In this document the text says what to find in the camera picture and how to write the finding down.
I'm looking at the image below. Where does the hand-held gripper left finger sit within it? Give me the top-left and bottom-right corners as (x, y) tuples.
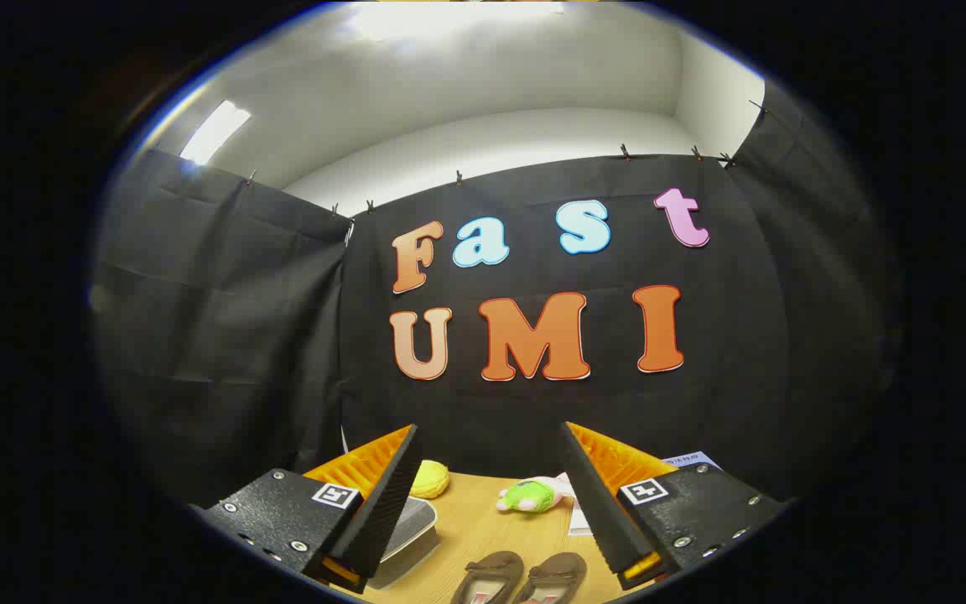
(190, 424), (423, 595)

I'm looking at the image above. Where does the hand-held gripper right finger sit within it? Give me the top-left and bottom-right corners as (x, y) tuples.
(560, 421), (790, 590)

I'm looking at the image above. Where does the beige fabric storage box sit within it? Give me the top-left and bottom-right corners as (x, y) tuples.
(366, 495), (442, 591)

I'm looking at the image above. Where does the brown fluffy shoe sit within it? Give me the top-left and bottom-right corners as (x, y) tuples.
(449, 550), (526, 604)
(512, 551), (589, 604)

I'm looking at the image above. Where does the white book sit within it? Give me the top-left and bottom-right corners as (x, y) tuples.
(557, 471), (595, 538)

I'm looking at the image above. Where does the yellow plush ball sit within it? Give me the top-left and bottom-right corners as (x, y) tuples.
(409, 459), (452, 500)

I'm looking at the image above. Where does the green plush toy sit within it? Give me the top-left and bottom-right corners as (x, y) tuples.
(496, 476), (574, 515)

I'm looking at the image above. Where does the blue book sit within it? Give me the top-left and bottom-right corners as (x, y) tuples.
(663, 451), (723, 472)

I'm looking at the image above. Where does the black backdrop cloth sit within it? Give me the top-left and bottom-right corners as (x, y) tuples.
(89, 80), (903, 513)

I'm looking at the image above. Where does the ceiling light panel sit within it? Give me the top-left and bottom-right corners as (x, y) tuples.
(179, 99), (252, 166)

